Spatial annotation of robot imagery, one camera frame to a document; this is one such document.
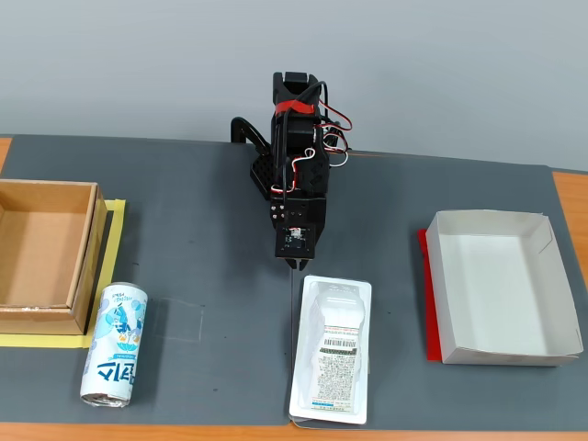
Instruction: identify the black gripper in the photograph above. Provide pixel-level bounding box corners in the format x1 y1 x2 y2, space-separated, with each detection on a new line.
268 194 329 273

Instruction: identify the white packaged sandwich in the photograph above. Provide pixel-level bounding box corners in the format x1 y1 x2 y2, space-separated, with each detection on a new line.
288 274 373 426

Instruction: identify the black perforated arm base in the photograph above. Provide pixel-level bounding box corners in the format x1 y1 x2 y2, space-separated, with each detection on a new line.
248 153 277 201

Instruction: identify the gray paper box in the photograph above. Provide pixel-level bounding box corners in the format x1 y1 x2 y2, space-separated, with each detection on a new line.
424 209 583 368

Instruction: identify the brown cardboard box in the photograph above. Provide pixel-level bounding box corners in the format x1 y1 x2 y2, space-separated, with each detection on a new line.
0 178 109 336

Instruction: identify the dark gray table mat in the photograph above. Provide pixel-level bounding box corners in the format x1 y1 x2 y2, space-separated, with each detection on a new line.
289 149 588 432
0 133 295 426

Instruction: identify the red paper sheet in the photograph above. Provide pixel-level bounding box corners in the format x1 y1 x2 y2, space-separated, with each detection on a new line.
416 228 444 363

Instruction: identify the red tape strip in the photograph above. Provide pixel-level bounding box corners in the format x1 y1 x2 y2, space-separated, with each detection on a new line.
274 99 318 116

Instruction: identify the white blue drink can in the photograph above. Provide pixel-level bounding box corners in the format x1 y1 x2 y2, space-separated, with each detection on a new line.
79 281 149 409

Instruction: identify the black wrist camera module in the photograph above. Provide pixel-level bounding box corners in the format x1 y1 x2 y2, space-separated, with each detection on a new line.
274 223 319 259

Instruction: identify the black camera cable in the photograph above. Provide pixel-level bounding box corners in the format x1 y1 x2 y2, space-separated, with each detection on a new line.
280 81 330 204

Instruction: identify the red white servo wire bundle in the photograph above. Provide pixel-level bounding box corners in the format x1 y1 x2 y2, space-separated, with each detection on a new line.
315 102 355 167

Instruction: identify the yellow tape frame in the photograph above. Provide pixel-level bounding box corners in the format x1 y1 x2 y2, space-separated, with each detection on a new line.
0 198 128 350

